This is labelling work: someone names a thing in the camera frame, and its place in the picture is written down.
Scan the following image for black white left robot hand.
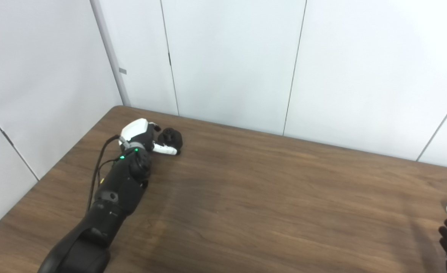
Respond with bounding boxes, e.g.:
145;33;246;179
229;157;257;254
118;118;181;156

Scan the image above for round black gear part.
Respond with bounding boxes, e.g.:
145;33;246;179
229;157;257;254
158;128;183;154

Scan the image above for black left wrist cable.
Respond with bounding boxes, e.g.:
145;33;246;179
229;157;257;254
87;135;122;213

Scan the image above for gray wall post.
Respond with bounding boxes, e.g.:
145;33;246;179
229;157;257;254
90;0;132;107

